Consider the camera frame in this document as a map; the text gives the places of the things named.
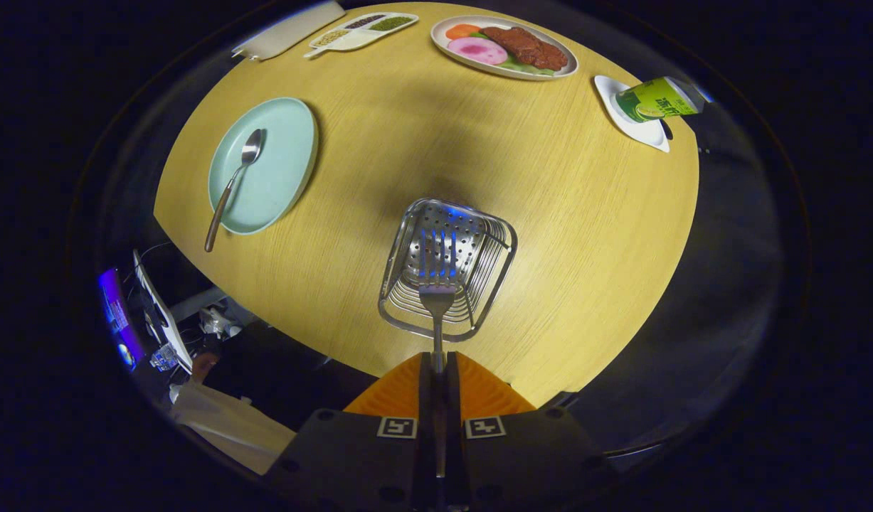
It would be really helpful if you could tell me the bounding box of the light green plate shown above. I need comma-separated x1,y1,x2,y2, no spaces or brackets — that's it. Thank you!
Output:
207,97,319,236

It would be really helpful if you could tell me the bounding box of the glowing purple screen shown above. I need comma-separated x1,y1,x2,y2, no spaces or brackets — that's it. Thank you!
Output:
98,267,145,370

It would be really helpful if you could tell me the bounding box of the white divided tray with beans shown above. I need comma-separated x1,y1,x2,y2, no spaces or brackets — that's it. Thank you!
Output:
303,12,420,59

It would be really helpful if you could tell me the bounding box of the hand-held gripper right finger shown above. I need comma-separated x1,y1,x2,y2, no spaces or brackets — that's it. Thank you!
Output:
445,351,616,512

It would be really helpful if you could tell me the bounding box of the white plastic bag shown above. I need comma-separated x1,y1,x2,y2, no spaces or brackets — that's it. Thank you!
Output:
169,380,298,476

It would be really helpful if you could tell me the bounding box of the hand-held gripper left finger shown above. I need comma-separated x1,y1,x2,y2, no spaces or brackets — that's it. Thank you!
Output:
264,352,437,512

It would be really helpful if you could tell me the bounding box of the white plate with food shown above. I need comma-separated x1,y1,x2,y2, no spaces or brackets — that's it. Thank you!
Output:
430,15,580,82

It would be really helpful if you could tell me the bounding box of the white toaster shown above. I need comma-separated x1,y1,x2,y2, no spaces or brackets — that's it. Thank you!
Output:
231,0,346,62

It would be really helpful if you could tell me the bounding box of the metal fork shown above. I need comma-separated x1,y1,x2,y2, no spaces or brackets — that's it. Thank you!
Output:
416,229,460,479

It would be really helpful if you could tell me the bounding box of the green label bottle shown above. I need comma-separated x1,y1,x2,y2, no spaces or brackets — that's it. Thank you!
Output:
610,76,707,124

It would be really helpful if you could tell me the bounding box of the white saucer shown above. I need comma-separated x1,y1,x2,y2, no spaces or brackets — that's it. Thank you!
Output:
594,75,672,154

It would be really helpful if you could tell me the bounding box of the metal wire basket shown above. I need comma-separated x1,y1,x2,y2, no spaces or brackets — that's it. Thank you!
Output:
377,198,519,343

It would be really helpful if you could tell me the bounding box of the metal spoon with dark handle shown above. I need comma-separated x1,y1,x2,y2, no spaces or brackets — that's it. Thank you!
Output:
203,128,268,254

